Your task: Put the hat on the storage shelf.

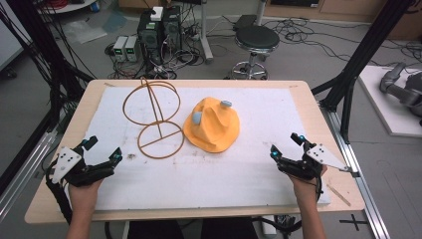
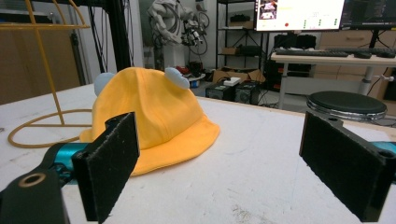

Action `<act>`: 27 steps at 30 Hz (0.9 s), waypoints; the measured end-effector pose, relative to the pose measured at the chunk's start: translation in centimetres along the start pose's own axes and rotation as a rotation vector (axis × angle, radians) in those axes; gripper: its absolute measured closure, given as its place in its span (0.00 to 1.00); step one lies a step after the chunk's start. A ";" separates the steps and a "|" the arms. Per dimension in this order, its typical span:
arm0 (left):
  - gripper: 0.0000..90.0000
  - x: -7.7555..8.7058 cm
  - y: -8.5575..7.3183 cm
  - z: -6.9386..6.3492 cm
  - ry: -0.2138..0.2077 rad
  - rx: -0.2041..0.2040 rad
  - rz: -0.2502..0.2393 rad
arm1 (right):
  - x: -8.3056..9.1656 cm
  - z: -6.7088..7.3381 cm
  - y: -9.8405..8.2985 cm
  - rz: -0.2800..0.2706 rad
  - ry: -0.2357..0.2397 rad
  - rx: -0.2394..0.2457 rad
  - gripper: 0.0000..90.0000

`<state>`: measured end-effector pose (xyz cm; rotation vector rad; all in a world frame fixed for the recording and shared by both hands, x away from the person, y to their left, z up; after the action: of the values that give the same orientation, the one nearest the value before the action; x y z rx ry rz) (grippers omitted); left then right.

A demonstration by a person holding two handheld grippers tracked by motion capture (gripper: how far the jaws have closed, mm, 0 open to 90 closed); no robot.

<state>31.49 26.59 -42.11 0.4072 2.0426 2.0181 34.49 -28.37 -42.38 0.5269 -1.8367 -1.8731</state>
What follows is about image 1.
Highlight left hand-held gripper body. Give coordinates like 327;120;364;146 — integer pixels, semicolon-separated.
50;145;115;188

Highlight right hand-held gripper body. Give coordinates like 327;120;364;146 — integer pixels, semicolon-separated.
277;141;349;182

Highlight person's right hand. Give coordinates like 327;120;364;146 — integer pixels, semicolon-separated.
288;165;328;204

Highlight person's left hand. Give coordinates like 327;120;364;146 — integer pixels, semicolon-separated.
67;179;105;214

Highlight thin wooden stick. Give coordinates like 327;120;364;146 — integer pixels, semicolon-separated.
325;183;352;207

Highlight yellow hat with blue ears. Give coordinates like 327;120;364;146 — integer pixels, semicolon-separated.
182;96;242;154

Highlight white foam mat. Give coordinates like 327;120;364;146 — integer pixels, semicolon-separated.
64;86;331;212

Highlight white power strip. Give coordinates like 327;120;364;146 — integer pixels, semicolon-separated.
261;214;279;239

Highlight white board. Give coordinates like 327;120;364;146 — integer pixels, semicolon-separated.
357;64;422;138

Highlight grey power supply unit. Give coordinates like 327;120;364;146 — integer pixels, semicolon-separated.
111;35;129;63
124;35;139;63

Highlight person's legs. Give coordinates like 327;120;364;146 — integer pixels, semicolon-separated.
126;217;261;239

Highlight black round stool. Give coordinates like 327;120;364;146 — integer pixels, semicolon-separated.
230;25;281;81

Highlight black computer tower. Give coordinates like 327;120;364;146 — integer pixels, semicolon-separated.
161;5;183;52
136;9;164;66

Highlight black flat box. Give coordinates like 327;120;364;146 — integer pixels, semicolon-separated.
233;14;259;32

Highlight white table leg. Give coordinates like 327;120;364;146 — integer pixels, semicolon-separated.
198;0;215;65

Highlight white box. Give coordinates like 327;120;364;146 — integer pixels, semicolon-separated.
149;6;164;22

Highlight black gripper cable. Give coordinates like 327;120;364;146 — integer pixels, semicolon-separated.
45;161;74;225
313;170;324;202

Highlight aluminium rail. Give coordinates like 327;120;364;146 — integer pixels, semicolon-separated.
318;105;392;239
0;129;58;223

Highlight brown wire hat stand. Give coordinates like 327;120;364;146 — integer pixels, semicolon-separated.
121;77;186;160

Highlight tangle of cables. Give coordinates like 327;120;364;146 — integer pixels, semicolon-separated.
104;19;208;81

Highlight black floor cables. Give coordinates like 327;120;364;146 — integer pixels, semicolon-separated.
222;14;422;68

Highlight black metal frame post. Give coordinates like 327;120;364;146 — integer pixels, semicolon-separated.
4;0;96;111
311;0;416;144

